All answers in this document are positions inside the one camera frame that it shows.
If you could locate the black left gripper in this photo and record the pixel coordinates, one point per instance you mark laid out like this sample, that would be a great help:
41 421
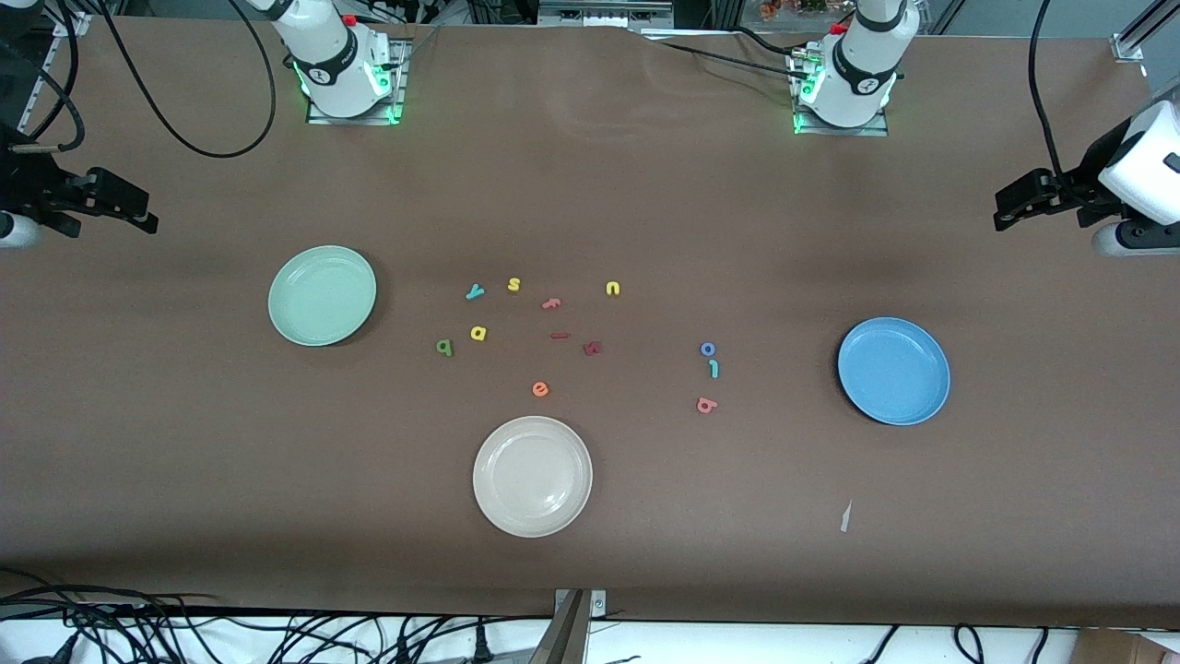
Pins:
1076 187

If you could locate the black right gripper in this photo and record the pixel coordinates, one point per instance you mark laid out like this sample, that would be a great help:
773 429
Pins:
26 181

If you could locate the teal letter y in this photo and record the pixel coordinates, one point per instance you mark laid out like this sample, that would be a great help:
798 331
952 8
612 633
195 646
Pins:
475 292

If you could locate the pink letter b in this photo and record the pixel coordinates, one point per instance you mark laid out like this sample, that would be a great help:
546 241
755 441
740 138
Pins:
706 405

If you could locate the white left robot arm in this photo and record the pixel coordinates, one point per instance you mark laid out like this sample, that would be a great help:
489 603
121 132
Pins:
862 65

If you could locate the green plate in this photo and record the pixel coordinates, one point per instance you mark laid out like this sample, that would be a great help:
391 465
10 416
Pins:
318 300

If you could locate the blue plate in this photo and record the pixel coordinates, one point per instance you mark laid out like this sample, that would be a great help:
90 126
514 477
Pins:
894 373

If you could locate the orange colourful clutter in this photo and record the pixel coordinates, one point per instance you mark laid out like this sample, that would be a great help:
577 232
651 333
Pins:
793 7

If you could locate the white tape scrap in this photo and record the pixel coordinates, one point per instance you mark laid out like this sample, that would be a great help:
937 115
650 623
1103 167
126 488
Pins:
845 516

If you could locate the cardboard box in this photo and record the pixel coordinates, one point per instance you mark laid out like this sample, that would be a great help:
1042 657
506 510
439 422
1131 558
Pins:
1125 646

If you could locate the beige plate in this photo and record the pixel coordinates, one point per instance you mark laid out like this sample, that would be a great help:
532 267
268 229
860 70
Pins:
532 477

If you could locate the black power plug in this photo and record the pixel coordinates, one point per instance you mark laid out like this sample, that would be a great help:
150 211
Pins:
479 643

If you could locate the aluminium profile rail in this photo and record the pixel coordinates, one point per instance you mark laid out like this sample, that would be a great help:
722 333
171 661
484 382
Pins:
72 26
1138 32

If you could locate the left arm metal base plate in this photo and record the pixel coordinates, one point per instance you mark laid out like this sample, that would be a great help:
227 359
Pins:
843 132

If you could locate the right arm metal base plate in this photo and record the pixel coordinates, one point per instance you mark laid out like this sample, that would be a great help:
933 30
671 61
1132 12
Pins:
403 92

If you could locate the grey metal frame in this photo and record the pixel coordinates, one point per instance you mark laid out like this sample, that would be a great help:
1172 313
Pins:
604 11

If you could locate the metal table bracket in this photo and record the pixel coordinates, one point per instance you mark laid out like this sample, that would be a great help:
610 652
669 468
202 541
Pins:
576 627

